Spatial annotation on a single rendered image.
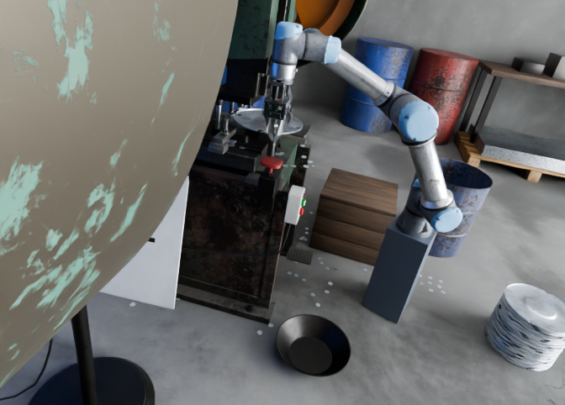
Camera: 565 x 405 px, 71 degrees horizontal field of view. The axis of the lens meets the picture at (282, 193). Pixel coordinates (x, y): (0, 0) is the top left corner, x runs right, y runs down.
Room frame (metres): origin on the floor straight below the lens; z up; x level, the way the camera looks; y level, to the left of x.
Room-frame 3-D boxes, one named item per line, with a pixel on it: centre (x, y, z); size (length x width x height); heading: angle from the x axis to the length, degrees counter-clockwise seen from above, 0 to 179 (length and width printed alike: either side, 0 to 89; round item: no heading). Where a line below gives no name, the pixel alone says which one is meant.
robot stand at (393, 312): (1.48, -0.58, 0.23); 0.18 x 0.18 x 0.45; 61
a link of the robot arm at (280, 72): (1.21, 0.06, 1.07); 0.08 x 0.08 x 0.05
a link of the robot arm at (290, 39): (1.22, 0.06, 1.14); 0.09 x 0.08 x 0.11; 101
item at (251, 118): (1.58, 0.11, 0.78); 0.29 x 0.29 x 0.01
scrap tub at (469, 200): (2.15, -0.96, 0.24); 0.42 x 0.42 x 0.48
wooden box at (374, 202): (1.98, -0.43, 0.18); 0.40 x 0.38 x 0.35; 78
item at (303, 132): (1.57, 0.06, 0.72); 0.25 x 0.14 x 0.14; 82
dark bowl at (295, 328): (1.11, -0.22, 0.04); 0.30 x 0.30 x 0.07
